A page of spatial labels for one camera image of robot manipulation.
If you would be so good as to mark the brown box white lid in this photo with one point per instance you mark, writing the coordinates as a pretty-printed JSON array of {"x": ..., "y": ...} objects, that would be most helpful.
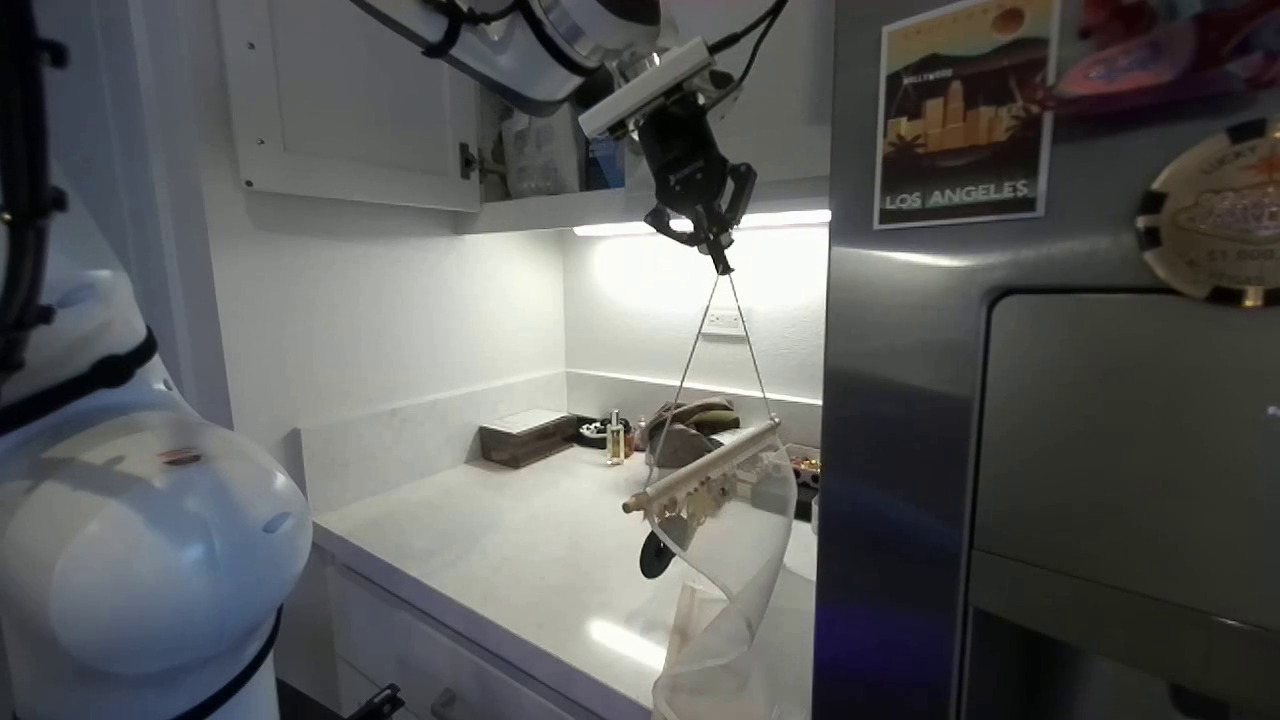
[{"x": 525, "y": 436}]

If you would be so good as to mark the white wall outlet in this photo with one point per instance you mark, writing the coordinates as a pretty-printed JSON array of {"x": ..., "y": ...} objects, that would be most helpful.
[{"x": 725, "y": 324}]

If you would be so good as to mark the Los Angeles poster magnet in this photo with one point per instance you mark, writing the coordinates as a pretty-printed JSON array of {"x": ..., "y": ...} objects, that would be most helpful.
[{"x": 962, "y": 123}]

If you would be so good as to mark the amber glass bottle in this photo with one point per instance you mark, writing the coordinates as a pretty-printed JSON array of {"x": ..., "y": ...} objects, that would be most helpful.
[{"x": 617, "y": 443}]

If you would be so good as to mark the white wall cabinet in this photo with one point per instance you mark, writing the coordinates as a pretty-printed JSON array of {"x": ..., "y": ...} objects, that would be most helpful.
[{"x": 561, "y": 211}]

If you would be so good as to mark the stainless steel refrigerator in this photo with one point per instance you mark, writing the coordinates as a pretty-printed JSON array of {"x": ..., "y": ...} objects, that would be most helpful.
[{"x": 904, "y": 466}]

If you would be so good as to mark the red pink magnet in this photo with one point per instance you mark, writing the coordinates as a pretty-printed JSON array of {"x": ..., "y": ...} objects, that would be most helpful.
[{"x": 1161, "y": 62}]

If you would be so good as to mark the Las Vegas chip magnet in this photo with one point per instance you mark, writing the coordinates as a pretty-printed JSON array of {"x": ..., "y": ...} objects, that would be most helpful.
[{"x": 1213, "y": 213}]

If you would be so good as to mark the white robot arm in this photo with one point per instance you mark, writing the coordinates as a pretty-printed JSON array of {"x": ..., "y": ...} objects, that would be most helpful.
[{"x": 132, "y": 562}]

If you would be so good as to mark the white base cabinet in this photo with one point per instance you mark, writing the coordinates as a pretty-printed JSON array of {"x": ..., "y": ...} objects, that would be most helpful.
[{"x": 401, "y": 655}]

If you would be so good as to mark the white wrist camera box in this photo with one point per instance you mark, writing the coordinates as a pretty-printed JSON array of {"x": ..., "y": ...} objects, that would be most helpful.
[{"x": 641, "y": 87}]

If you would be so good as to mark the clear plastic bag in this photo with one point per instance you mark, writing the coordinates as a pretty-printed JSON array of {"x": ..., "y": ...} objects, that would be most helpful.
[{"x": 725, "y": 562}]

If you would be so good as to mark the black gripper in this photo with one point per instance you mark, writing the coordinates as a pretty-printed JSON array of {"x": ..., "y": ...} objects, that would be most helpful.
[{"x": 694, "y": 166}]

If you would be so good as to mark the under-cabinet light strip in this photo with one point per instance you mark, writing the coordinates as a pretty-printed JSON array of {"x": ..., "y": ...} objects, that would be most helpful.
[{"x": 784, "y": 217}]

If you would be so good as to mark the dark box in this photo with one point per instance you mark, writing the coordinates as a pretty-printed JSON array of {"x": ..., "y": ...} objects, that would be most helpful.
[{"x": 807, "y": 470}]

